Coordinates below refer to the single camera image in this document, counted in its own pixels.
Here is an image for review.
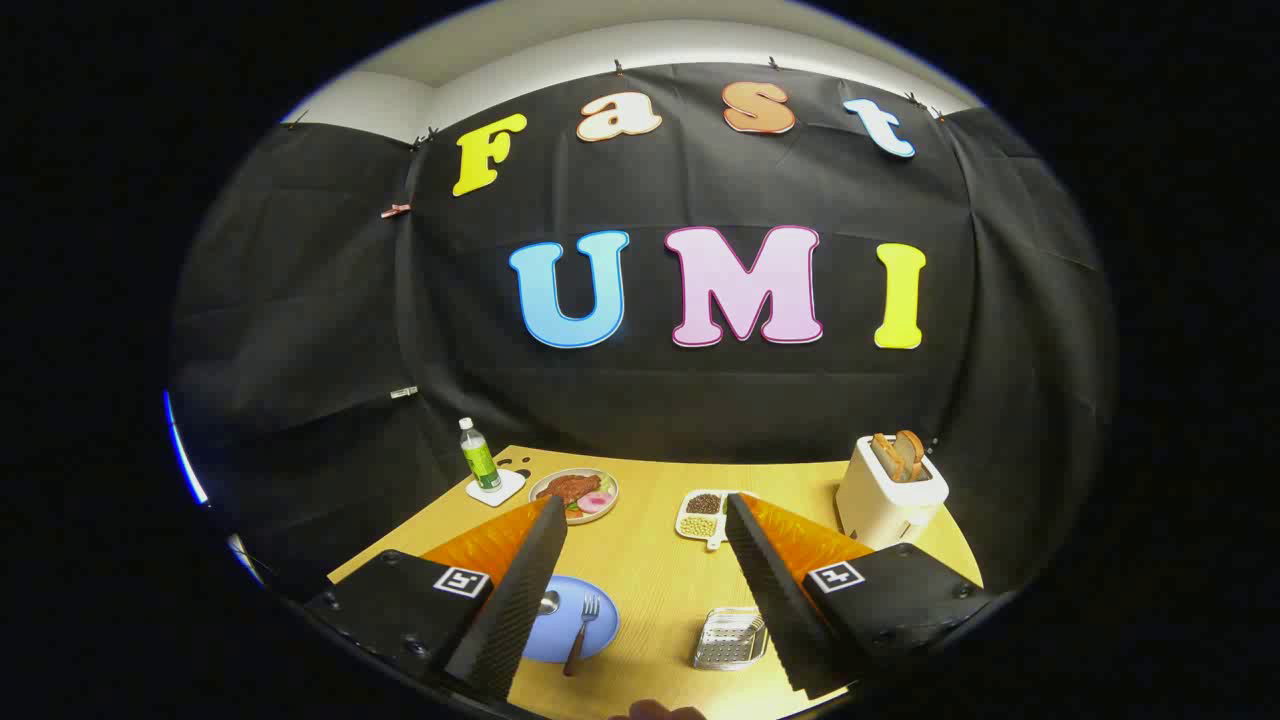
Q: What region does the white square coaster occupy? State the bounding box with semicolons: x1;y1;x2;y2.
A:
465;468;527;508

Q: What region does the white toaster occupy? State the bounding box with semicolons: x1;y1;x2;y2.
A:
835;435;950;551

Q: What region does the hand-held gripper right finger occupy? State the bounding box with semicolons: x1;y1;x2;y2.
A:
724;492;993;701

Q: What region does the white divided bean dish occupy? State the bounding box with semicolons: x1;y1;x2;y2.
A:
675;489;746;552

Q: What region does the round plate with steak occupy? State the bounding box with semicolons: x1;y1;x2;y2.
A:
528;468;620;526

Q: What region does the metal fork with brown handle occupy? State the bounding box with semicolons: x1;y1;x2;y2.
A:
563;593;602;678

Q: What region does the metal wire basket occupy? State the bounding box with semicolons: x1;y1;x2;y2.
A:
690;606;771;671

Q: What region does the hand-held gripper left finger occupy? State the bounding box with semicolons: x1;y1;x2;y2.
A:
303;495;569;701

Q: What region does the blue plate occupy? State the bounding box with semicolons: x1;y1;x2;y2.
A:
522;575;621;663

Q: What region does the green label water bottle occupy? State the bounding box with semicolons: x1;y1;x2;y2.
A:
458;418;503;493

